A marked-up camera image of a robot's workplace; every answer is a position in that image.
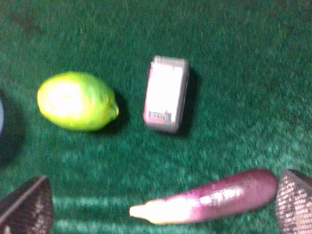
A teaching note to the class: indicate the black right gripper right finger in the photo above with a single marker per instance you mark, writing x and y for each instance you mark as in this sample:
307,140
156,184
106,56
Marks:
293,207

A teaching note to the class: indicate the green yellow lemon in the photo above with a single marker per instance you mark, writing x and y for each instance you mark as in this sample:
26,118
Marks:
77,101

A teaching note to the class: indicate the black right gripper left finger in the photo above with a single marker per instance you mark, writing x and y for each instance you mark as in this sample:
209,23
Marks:
28,209

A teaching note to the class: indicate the light blue bowl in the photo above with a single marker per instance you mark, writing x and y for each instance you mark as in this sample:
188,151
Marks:
1,114

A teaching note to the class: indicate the green velvet table cloth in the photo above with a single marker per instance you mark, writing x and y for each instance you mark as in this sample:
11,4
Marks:
248,105

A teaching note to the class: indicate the purple white eggplant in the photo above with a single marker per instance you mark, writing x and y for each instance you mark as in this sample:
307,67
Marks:
243,192

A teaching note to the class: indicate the small black labelled box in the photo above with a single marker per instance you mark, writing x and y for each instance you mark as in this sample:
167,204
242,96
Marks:
166,94

